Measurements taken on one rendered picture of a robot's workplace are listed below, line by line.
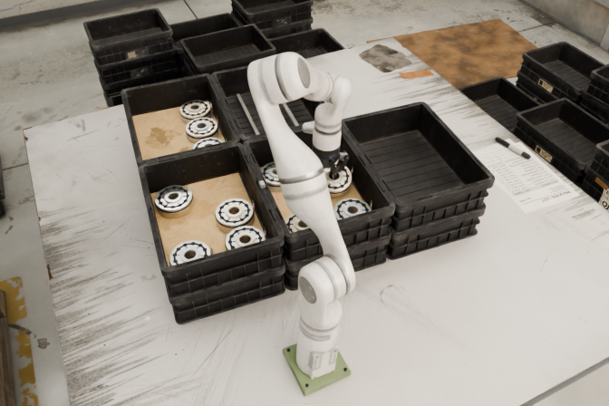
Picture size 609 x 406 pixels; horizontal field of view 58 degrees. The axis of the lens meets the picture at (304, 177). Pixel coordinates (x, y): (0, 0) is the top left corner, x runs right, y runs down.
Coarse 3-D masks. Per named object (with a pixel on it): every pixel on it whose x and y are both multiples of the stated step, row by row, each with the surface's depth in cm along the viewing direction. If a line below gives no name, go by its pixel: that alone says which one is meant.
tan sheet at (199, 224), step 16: (224, 176) 164; (208, 192) 159; (224, 192) 159; (240, 192) 159; (192, 208) 154; (208, 208) 154; (160, 224) 150; (176, 224) 150; (192, 224) 150; (208, 224) 150; (256, 224) 150; (176, 240) 145; (208, 240) 145; (224, 240) 145
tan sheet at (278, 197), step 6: (276, 192) 159; (282, 192) 159; (348, 192) 159; (354, 192) 159; (276, 198) 157; (282, 198) 157; (336, 198) 157; (342, 198) 157; (360, 198) 157; (282, 204) 155; (282, 210) 153; (288, 210) 153
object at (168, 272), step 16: (240, 144) 159; (160, 160) 154; (176, 160) 155; (144, 176) 149; (256, 176) 149; (144, 192) 144; (272, 208) 140; (272, 240) 132; (160, 256) 128; (208, 256) 128; (224, 256) 129; (240, 256) 131; (176, 272) 126
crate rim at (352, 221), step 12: (300, 132) 164; (348, 144) 159; (252, 156) 156; (360, 156) 155; (264, 180) 148; (372, 180) 148; (384, 192) 144; (276, 204) 141; (276, 216) 138; (360, 216) 138; (372, 216) 139; (384, 216) 140; (288, 240) 134; (300, 240) 135
